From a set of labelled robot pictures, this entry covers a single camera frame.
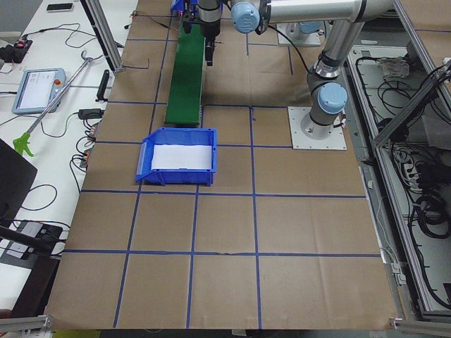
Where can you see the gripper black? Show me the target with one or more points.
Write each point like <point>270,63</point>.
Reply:
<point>210,31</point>

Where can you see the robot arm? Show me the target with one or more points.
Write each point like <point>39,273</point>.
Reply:
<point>252,81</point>

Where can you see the blue plastic bin right side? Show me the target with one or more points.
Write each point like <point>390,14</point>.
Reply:
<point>178,7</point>

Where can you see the blue plastic bin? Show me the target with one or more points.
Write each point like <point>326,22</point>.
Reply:
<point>181,136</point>
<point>178,7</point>

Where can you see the green conveyor belt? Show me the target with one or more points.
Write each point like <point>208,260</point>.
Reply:
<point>184,101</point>

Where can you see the blue plastic bin left side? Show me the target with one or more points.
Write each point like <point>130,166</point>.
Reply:
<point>181,136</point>

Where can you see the white foam pad left bin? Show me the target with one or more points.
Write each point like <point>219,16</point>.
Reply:
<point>174,157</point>

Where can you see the black smartphone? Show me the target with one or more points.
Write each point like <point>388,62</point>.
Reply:
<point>60,7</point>

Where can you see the teach pendant tablet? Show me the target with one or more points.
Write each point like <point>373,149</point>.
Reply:
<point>37,89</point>

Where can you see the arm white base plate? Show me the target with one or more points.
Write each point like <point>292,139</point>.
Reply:
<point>307,135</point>
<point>301,33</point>

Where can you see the aluminium frame post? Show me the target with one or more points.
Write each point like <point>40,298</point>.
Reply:
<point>99,24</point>

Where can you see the green handled reach grabber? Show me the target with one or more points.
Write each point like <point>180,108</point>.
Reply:
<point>21,144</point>

